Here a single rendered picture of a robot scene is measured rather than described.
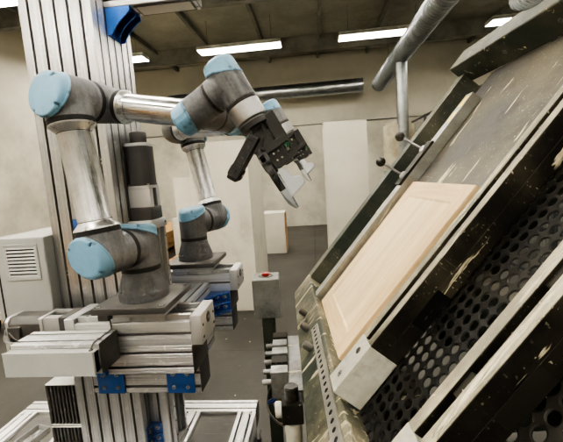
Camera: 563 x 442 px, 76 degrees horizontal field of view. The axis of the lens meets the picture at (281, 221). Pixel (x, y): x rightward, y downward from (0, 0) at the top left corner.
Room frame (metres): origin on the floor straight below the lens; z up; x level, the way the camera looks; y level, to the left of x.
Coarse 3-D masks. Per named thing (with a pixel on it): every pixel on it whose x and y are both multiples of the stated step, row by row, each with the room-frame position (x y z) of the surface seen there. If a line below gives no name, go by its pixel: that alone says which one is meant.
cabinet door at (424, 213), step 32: (416, 192) 1.22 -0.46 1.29; (448, 192) 0.99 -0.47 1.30; (384, 224) 1.28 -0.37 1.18; (416, 224) 1.05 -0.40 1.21; (448, 224) 0.89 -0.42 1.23; (384, 256) 1.09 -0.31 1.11; (416, 256) 0.90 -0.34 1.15; (352, 288) 1.15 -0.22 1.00; (384, 288) 0.94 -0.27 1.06; (352, 320) 0.98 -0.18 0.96
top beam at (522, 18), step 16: (544, 0) 1.11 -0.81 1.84; (560, 0) 1.00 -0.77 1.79; (528, 16) 1.15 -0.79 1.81; (544, 16) 1.07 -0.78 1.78; (560, 16) 1.04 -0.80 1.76; (496, 32) 1.34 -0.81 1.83; (512, 32) 1.21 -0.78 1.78; (528, 32) 1.16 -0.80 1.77; (544, 32) 1.12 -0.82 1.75; (560, 32) 1.08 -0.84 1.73; (480, 48) 1.40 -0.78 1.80; (496, 48) 1.32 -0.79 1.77; (512, 48) 1.26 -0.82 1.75; (528, 48) 1.22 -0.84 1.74; (464, 64) 1.52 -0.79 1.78; (480, 64) 1.45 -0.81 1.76; (496, 64) 1.39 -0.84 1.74
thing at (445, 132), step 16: (464, 112) 1.34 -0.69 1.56; (448, 128) 1.34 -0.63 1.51; (432, 144) 1.34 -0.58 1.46; (432, 160) 1.34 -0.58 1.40; (416, 176) 1.34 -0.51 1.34; (400, 192) 1.34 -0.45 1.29; (384, 208) 1.34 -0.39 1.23; (368, 224) 1.38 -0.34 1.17; (352, 256) 1.35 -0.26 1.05; (336, 272) 1.35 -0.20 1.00; (320, 288) 1.37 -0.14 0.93
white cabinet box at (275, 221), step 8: (272, 216) 6.25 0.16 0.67; (280, 216) 6.24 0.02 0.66; (272, 224) 6.25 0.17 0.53; (280, 224) 6.24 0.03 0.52; (272, 232) 6.26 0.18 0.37; (280, 232) 6.24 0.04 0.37; (272, 240) 6.26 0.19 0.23; (280, 240) 6.24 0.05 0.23; (272, 248) 6.26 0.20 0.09; (280, 248) 6.24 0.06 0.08
